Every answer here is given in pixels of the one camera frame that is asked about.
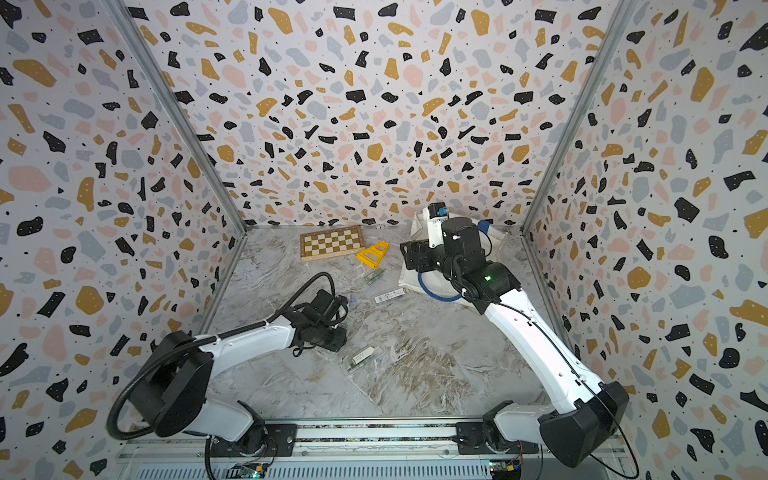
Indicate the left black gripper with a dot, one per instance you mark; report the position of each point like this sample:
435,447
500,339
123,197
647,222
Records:
340,341

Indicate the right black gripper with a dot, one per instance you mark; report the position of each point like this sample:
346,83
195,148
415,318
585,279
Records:
418,247

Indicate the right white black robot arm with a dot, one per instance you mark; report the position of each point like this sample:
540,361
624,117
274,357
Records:
584,411

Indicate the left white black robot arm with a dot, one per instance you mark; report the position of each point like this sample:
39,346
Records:
174,398

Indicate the clear compass case barcode label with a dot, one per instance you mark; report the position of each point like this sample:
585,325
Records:
389,295

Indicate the clear compass case green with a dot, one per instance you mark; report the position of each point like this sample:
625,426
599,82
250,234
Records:
374,275

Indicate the yellow plastic triangle stand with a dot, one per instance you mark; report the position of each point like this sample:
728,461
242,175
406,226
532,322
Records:
374,255

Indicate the wooden chessboard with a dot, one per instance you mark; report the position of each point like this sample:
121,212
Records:
332,243

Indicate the green circuit board left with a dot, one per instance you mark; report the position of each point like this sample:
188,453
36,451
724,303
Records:
251,470

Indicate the circuit board right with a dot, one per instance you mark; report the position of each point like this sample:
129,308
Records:
505,469

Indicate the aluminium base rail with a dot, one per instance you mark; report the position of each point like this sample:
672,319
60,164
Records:
369,448

